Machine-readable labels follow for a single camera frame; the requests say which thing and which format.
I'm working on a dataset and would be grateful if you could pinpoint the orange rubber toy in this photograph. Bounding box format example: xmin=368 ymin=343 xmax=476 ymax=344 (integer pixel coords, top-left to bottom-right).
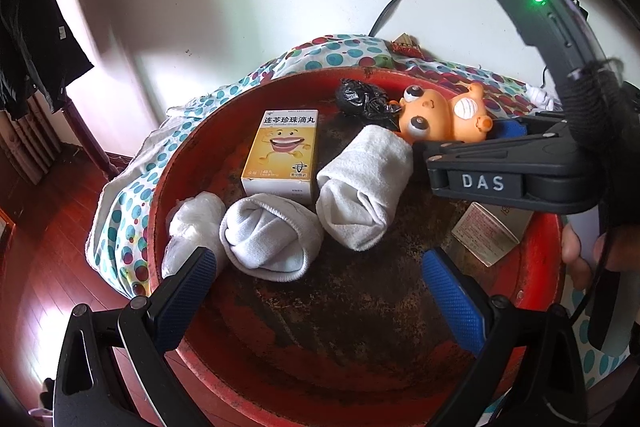
xmin=387 ymin=82 xmax=493 ymax=145

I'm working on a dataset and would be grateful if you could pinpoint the person's dark clothing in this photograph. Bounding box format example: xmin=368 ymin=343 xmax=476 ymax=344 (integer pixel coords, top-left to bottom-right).
xmin=582 ymin=357 xmax=640 ymax=427

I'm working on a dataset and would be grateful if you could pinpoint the black plastic bag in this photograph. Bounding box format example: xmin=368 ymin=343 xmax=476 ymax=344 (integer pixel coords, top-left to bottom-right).
xmin=334 ymin=78 xmax=401 ymax=128

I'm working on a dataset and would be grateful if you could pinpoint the person's right hand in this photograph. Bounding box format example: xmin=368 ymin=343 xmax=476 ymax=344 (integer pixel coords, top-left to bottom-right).
xmin=560 ymin=223 xmax=640 ymax=290

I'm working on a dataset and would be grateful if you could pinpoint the red foil snack packet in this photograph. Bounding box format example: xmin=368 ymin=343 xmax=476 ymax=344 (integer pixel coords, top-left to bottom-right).
xmin=390 ymin=33 xmax=426 ymax=58

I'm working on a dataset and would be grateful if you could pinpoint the yellow medicine box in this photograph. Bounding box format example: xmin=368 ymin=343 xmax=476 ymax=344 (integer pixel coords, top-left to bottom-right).
xmin=241 ymin=109 xmax=320 ymax=202

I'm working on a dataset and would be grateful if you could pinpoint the polka dot cloth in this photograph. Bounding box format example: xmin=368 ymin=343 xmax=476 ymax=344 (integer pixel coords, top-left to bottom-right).
xmin=87 ymin=34 xmax=640 ymax=390

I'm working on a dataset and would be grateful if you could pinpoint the hanging dark clothing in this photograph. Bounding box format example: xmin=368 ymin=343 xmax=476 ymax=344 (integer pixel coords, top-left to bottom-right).
xmin=0 ymin=0 xmax=96 ymax=118

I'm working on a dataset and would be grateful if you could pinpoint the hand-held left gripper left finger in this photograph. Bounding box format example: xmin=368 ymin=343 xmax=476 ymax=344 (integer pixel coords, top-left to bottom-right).
xmin=52 ymin=247 xmax=218 ymax=427

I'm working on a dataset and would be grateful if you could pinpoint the white sock ball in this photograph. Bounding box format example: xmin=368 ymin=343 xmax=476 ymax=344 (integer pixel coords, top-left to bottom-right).
xmin=220 ymin=194 xmax=325 ymax=283

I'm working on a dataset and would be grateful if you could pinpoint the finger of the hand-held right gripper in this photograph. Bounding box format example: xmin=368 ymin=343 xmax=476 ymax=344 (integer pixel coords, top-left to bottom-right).
xmin=492 ymin=117 xmax=566 ymax=140
xmin=412 ymin=132 xmax=571 ymax=165

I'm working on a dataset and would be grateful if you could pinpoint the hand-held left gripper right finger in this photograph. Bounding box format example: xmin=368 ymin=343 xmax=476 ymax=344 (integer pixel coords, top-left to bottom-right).
xmin=422 ymin=248 xmax=588 ymax=427

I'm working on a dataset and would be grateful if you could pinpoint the red round tray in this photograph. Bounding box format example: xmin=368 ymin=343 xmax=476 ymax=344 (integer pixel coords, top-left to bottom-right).
xmin=147 ymin=67 xmax=568 ymax=427

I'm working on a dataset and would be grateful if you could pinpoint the brown wooden slatted furniture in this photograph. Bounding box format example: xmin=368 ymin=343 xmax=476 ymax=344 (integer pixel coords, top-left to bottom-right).
xmin=0 ymin=99 xmax=63 ymax=188

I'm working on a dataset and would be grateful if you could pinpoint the dark red box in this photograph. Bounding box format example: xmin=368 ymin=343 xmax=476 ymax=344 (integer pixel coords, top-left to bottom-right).
xmin=451 ymin=202 xmax=535 ymax=267

